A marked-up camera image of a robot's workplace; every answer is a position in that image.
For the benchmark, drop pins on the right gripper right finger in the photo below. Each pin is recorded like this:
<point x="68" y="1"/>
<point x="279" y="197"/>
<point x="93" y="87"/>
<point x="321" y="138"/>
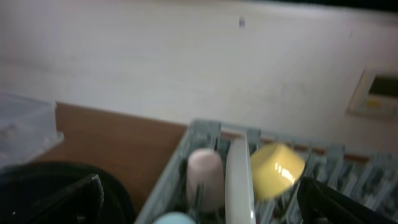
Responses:
<point x="316" y="200"/>

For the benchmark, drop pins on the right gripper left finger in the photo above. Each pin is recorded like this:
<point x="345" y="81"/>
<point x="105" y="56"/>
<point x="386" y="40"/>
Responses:
<point x="52" y="200"/>

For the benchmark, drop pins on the yellow bowl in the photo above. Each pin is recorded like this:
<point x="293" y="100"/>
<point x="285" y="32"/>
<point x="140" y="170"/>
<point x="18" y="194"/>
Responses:
<point x="275" y="168"/>

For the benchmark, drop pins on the grey round plate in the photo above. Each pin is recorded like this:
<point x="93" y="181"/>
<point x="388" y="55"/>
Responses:
<point x="239" y="194"/>

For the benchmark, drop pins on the blue plastic cup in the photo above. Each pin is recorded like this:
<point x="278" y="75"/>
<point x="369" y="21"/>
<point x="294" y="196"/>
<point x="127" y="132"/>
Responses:
<point x="174" y="218"/>

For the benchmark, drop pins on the pink plastic cup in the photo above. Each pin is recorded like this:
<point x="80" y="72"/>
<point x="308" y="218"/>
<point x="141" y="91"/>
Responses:
<point x="206" y="167"/>

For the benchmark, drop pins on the grey dishwasher rack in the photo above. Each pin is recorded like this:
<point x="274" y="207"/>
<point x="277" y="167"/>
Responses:
<point x="372" y="183"/>

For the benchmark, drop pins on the round black serving tray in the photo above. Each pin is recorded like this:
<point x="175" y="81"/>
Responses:
<point x="117" y="206"/>

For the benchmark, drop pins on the clear plastic bin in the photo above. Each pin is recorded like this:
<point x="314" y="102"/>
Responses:
<point x="28" y="129"/>

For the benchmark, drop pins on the white wall control panel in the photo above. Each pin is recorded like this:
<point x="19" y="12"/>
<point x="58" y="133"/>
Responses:
<point x="375" y="95"/>

